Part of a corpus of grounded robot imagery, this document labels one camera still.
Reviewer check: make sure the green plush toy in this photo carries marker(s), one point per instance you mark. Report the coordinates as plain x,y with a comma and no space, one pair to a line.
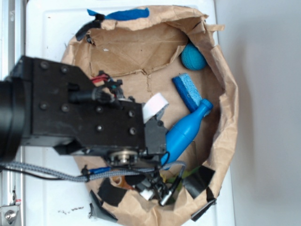
188,174

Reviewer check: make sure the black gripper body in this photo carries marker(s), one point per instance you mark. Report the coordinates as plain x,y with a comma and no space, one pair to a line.
125,134

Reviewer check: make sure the blue plastic bottle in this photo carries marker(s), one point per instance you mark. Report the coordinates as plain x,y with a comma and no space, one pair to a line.
180,136

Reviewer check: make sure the blue ball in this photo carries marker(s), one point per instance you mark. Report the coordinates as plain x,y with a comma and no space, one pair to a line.
192,58

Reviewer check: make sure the aluminium frame rail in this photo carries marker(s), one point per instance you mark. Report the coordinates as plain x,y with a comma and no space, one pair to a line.
12,25

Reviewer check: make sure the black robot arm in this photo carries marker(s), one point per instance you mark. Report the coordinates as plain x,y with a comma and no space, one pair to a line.
45,103

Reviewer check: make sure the brown paper bag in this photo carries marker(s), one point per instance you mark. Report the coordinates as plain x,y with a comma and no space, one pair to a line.
145,53

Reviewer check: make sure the blue tape strip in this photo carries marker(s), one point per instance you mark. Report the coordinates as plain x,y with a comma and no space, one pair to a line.
122,15

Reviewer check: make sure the blue sponge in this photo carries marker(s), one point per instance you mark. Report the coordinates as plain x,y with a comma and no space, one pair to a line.
187,91

